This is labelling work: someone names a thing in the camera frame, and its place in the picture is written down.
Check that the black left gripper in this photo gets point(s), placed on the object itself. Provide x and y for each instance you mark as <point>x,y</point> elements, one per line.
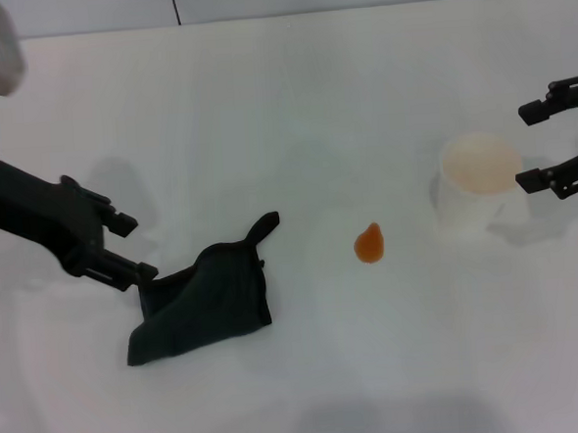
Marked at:
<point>33,212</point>

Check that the white paper cup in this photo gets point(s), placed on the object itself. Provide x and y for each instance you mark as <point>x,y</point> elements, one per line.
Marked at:
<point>482,165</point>

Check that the dark blue rag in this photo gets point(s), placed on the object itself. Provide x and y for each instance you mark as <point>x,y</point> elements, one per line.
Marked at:
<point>210,300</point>

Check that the orange liquid stain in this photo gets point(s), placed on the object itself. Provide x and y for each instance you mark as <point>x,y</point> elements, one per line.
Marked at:
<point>369,246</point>

